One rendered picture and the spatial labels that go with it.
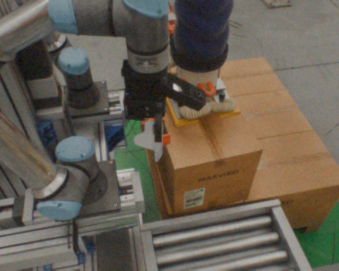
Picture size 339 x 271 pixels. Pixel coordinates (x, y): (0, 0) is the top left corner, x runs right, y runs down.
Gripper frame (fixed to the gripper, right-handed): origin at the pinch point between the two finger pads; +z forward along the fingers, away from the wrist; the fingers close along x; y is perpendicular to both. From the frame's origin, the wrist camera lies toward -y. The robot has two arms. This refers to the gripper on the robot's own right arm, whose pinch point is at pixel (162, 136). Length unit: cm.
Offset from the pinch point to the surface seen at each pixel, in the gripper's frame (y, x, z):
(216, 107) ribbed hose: -18, -49, 35
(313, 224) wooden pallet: -89, -56, 139
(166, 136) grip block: 1.1, -26.1, 28.7
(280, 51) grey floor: -105, -264, 150
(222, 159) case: -22, -38, 55
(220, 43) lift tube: -17, -59, 12
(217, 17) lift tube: -15, -58, 1
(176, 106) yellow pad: -1, -56, 41
